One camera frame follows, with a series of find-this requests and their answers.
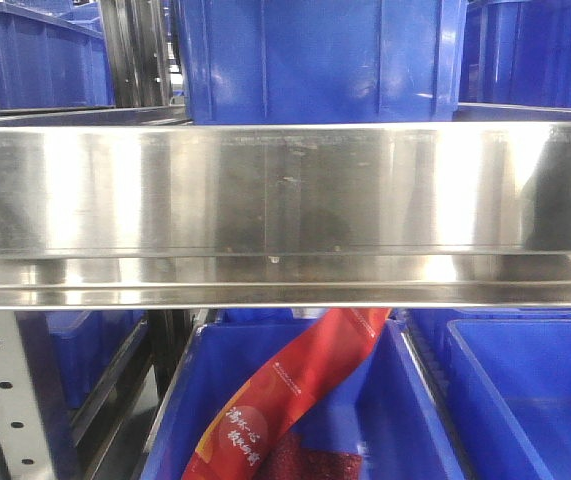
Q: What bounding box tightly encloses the stainless steel shelf rack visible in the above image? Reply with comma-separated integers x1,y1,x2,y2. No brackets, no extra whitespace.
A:
0,105,571,309

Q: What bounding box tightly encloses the blue crate upper centre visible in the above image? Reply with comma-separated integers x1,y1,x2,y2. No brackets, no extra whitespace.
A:
177,1,467,125

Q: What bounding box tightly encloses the blue crate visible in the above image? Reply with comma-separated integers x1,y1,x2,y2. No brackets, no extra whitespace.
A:
0,1,114,110
399,308,571,479
459,1,571,108
177,1,467,125
45,310,144,409
141,319,464,479

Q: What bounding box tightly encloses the blue crate lower centre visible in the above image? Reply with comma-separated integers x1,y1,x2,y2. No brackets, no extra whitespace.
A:
141,319,464,479

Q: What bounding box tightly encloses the red snack package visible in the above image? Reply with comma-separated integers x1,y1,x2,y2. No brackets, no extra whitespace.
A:
181,308,391,479

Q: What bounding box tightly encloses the blue crate lower left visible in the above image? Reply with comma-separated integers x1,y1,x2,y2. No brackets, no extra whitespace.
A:
45,310,144,409

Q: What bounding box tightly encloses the blue crate lower right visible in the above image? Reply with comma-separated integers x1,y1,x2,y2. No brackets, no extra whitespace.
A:
399,308,571,479

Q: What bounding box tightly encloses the blue crate upper left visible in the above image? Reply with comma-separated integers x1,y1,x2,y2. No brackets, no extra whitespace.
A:
0,1,114,110

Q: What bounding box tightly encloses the blue crate upper right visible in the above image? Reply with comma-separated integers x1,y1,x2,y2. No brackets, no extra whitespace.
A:
459,1,571,108

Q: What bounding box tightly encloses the white perforated rack post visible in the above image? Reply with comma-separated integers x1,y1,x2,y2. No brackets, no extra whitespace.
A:
0,310,55,479

